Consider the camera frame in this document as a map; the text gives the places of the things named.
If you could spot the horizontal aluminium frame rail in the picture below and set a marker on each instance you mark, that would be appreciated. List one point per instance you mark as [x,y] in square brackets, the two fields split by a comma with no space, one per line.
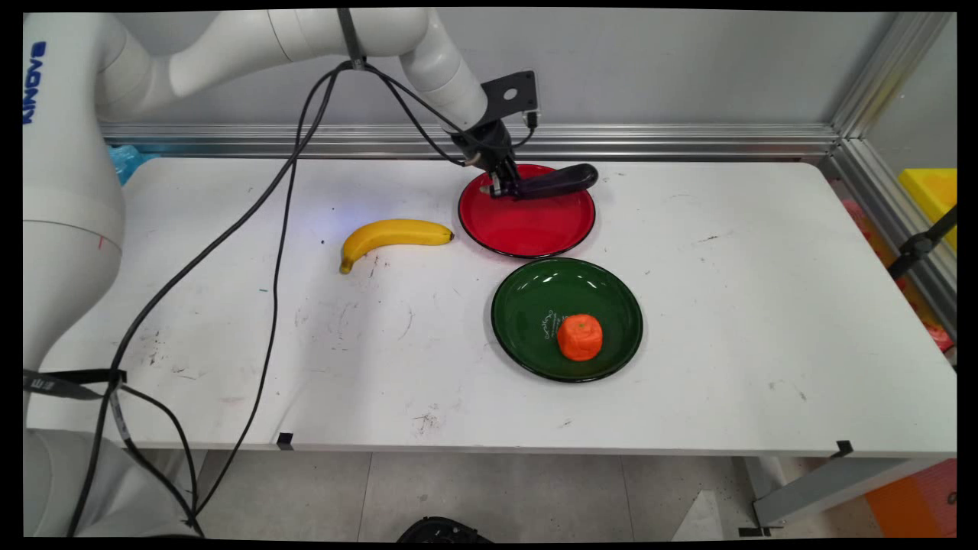
[688,141]

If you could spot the orange box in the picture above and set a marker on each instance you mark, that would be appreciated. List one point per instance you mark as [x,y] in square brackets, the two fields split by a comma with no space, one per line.
[913,500]

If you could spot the grey table leg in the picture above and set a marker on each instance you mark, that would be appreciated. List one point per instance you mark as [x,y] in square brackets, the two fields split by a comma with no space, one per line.
[833,489]

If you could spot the blue plastic bag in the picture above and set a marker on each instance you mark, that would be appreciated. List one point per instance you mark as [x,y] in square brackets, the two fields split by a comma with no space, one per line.
[130,162]

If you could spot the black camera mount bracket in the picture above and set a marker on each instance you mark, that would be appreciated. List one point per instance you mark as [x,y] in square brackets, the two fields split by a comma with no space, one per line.
[510,95]

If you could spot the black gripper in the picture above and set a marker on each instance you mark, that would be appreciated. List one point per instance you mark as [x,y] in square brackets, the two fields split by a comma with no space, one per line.
[489,145]

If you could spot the black tape marker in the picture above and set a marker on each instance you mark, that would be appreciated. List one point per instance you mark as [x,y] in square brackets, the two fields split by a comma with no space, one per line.
[285,441]
[843,448]

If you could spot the black stand clamp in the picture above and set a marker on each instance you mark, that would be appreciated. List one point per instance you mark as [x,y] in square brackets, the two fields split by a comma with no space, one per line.
[917,248]

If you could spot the red round plate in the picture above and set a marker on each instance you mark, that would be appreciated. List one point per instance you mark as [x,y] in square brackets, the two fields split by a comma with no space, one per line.
[527,225]

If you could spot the dark purple eggplant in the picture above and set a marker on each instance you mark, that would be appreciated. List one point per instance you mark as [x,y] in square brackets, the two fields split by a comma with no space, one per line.
[558,182]

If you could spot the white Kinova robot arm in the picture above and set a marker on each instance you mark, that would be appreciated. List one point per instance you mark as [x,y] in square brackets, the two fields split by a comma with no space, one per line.
[229,53]

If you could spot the angled aluminium frame rail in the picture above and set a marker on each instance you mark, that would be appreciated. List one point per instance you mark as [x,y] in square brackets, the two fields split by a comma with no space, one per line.
[886,153]

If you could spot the black round floor object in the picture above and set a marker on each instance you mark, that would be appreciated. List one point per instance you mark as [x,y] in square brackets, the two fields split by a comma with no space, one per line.
[443,531]

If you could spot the green round plate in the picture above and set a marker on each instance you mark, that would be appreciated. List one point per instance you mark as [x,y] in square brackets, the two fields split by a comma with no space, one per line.
[535,313]

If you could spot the yellow banana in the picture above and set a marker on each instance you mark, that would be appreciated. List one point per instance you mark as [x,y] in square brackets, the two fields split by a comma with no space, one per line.
[390,233]

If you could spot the orange mandarin fruit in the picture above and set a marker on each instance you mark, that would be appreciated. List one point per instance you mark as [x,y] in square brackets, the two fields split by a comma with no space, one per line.
[580,337]

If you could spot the yellow plastic box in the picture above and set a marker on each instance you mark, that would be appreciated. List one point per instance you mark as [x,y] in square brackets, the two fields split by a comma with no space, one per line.
[932,195]

